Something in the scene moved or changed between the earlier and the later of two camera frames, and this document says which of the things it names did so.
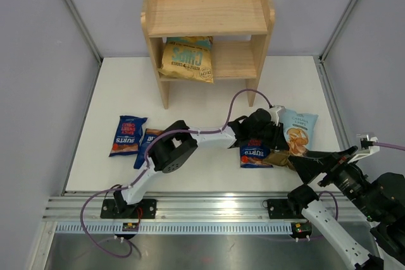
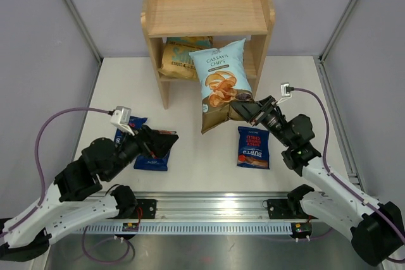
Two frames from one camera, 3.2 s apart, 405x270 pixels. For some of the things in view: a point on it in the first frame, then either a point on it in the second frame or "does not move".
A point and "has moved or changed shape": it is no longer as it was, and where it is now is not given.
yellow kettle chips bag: x=188 y=57 does not move
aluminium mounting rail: x=188 y=205 does not move
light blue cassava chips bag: x=299 y=129 has moved or changed shape
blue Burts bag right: x=252 y=154 does not move
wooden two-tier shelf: x=236 y=12 does not move
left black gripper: x=277 y=141 to x=152 y=142
